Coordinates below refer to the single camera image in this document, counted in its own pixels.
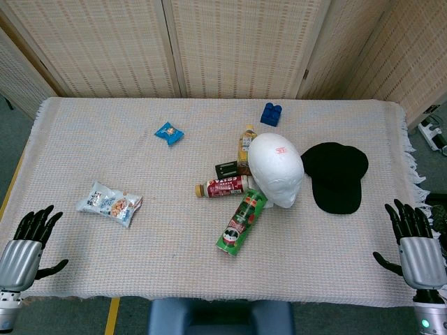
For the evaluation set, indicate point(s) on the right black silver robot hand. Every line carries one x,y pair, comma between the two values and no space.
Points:
420,260

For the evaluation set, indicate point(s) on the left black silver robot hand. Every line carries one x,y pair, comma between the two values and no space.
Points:
19,260

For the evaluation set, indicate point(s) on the black baseball cap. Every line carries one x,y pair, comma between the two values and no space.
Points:
337,178

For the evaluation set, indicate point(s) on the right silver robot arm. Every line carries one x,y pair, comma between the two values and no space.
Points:
429,312

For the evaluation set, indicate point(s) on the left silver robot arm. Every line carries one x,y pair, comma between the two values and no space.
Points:
8,308

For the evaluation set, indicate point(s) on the white foam mannequin head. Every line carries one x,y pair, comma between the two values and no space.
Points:
276,164

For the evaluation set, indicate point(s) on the white snack bag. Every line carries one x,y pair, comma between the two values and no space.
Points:
108,204

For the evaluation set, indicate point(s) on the white woven tablecloth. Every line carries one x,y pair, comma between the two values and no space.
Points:
139,258

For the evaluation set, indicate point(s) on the white floor device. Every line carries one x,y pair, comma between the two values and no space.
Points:
431,134

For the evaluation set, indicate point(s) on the green Pringles can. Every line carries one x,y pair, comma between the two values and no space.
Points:
239,223

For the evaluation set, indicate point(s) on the blue snack packet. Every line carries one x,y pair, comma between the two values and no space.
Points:
169,133

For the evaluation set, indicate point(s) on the yellow tea bottle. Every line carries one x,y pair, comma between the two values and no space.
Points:
245,146

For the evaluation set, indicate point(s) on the blue toy brick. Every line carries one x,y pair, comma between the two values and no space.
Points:
270,114

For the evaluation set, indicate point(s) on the red label milk tea bottle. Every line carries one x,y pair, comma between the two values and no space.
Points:
223,186

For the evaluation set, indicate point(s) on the small black box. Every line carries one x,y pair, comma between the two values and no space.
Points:
226,169

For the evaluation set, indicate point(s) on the beige woven folding screen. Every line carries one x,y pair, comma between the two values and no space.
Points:
237,49

